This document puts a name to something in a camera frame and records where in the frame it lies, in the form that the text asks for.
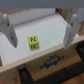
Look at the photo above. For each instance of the wooden drawer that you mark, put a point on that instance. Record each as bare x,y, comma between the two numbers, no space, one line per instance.
50,33

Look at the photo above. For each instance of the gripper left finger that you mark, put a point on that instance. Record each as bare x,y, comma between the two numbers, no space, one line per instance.
9,30

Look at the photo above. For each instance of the yellow block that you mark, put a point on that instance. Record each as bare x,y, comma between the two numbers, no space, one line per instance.
33,42

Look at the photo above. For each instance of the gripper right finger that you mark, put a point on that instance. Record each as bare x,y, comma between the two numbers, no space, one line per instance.
70,30

